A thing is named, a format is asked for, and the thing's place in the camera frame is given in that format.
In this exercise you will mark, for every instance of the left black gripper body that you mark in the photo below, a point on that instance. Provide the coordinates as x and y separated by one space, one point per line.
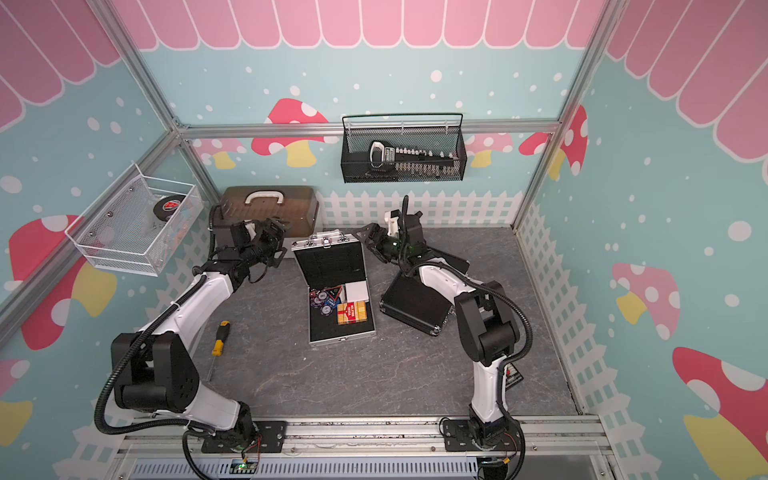
264 246

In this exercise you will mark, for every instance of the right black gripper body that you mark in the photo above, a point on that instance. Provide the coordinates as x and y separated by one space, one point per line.
392 249

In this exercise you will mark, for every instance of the silver aluminium poker case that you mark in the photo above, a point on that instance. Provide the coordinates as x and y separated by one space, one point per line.
329 259

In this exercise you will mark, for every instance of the black poker case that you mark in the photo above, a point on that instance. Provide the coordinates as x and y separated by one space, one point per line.
424 300

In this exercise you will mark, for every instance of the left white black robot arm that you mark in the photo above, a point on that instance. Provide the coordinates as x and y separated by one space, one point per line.
154 381

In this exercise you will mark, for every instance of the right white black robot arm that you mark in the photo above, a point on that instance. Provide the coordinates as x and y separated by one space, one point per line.
493 330

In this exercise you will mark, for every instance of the poker chips stack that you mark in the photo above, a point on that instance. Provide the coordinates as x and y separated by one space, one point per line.
324 305

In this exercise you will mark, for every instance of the socket wrench set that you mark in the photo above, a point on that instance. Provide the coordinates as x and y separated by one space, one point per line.
402 164

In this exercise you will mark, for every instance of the white storage box brown lid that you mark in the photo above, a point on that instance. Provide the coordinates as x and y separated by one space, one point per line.
301 209

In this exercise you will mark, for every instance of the white playing card box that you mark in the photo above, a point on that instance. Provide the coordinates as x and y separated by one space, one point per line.
356 292

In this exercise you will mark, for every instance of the red playing card box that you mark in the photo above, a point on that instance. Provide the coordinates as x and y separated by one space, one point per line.
352 313

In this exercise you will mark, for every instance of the black red tape roll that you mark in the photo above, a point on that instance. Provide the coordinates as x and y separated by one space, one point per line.
167 206

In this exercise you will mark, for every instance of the yellow black screwdriver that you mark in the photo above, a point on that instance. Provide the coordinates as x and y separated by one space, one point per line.
222 334

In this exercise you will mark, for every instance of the black yellow battery charger board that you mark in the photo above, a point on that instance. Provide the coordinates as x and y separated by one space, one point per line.
512 376

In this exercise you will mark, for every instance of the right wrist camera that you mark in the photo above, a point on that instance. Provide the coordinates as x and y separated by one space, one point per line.
391 219

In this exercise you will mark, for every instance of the white box carry handle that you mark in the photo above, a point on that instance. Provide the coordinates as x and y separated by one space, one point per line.
277 196

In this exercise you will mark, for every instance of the black wire wall basket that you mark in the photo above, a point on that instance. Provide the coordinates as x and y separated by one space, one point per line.
403 147

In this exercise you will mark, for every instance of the white wire wall basket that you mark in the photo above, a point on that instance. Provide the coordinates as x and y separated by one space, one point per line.
119 232

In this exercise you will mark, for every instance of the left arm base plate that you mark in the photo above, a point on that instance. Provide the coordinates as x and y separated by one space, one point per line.
264 436

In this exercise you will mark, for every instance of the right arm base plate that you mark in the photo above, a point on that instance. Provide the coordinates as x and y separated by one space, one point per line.
464 435

